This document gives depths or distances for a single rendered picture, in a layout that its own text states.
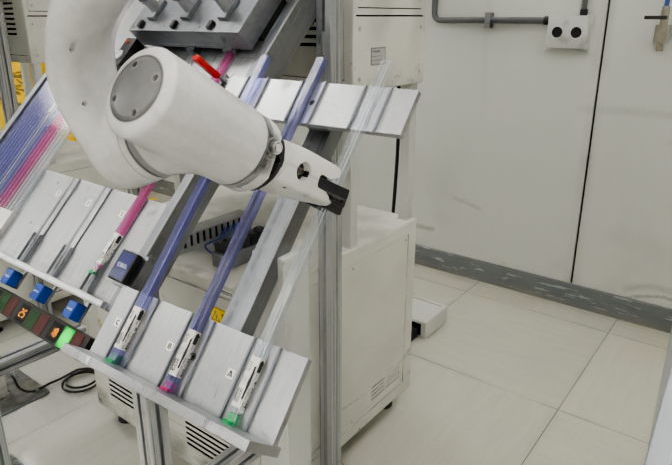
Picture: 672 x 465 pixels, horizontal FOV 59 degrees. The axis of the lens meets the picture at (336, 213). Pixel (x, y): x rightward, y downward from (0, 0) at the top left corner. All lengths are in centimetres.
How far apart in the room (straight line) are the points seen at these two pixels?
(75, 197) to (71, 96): 69
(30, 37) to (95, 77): 190
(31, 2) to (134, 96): 200
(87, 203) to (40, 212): 13
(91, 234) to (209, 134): 67
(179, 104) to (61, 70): 13
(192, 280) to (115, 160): 82
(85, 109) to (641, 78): 213
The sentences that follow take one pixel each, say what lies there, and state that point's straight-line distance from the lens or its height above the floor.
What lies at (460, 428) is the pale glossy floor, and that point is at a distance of 192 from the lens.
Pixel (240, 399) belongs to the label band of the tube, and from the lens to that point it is 72.
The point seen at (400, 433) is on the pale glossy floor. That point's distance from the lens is 188.
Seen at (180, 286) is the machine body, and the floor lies 58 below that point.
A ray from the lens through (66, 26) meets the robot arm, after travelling 57.
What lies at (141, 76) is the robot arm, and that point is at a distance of 53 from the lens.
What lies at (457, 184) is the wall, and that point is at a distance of 278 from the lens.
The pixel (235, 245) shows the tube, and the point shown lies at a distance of 80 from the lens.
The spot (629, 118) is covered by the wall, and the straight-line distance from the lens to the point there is 249.
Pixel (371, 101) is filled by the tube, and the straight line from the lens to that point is 81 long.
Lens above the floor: 117
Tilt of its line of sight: 18 degrees down
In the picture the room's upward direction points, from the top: straight up
